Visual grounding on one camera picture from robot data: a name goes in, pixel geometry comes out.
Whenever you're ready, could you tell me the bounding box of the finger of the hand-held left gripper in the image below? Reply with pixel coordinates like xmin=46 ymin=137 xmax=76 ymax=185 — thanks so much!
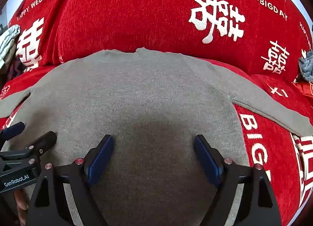
xmin=0 ymin=122 xmax=26 ymax=141
xmin=26 ymin=131 xmax=58 ymax=155

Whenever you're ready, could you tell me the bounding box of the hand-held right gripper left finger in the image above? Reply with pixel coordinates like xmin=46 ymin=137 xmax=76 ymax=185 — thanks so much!
xmin=26 ymin=134 xmax=115 ymax=226

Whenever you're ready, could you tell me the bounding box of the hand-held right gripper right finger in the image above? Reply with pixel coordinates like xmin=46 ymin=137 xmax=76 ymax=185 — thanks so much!
xmin=193 ymin=134 xmax=282 ymax=226

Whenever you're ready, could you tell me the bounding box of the grey knit sweater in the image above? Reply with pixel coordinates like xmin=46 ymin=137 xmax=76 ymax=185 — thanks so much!
xmin=0 ymin=48 xmax=313 ymax=226

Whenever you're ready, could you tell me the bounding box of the person's left hand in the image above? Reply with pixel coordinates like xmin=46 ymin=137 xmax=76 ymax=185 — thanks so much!
xmin=14 ymin=189 xmax=30 ymax=226

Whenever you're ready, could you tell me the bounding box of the dark patterned cloth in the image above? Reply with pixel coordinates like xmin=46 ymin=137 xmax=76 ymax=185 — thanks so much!
xmin=7 ymin=55 xmax=26 ymax=81

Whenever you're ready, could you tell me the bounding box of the white grey crumpled cloth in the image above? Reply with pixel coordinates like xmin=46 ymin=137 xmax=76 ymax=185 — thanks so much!
xmin=0 ymin=24 xmax=21 ymax=68

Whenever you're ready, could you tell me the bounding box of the blue grey crumpled cloth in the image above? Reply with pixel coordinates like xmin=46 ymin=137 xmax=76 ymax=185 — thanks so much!
xmin=298 ymin=49 xmax=313 ymax=83

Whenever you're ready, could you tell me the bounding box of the red printed sofa cover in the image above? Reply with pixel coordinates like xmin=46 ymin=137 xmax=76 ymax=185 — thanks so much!
xmin=0 ymin=0 xmax=313 ymax=226

